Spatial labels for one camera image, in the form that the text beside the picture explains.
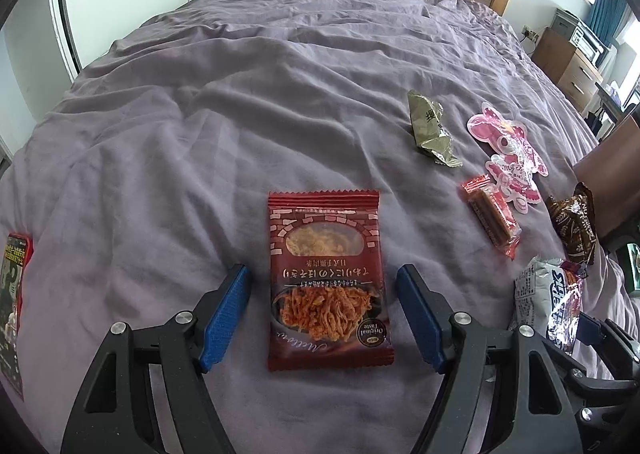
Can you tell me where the blue white wafer pack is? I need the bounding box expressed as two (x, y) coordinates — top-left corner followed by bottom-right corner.
(511, 256), (587, 353)

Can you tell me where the brown chocolate snack bag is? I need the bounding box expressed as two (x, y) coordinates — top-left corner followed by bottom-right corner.
(546, 182), (598, 265)

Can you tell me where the small red candy bar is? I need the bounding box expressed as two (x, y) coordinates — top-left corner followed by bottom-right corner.
(460, 175), (521, 260)

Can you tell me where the dark red noodle snack packet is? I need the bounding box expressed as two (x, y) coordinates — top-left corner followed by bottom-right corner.
(268, 190), (395, 370)

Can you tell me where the pink cartoon character pouch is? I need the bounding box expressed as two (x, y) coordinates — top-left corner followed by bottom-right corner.
(466, 102), (549, 214)

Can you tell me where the olive green candy wrapper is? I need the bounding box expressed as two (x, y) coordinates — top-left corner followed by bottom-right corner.
(408, 90), (463, 168)

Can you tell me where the green shallow box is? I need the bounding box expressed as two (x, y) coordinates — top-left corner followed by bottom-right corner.
(616, 243), (640, 297)

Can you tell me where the black copper electric kettle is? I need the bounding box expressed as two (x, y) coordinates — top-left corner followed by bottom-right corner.
(573, 116), (640, 241)

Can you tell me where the red black magazine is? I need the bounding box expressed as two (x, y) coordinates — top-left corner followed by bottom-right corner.
(0, 233), (32, 399)

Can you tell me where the purple bed cover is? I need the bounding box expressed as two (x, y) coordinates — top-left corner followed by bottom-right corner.
(1, 0), (596, 453)

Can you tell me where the wooden drawer cabinet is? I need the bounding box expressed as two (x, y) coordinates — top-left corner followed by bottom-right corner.
(533, 28), (602, 112)

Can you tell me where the grey printer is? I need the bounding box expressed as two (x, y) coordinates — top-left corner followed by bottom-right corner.
(551, 9), (608, 66)

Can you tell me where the teal curtain right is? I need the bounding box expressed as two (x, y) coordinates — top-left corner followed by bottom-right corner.
(587, 0), (632, 47)

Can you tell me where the wall power socket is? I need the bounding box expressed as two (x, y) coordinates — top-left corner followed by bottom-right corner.
(522, 25), (539, 43)

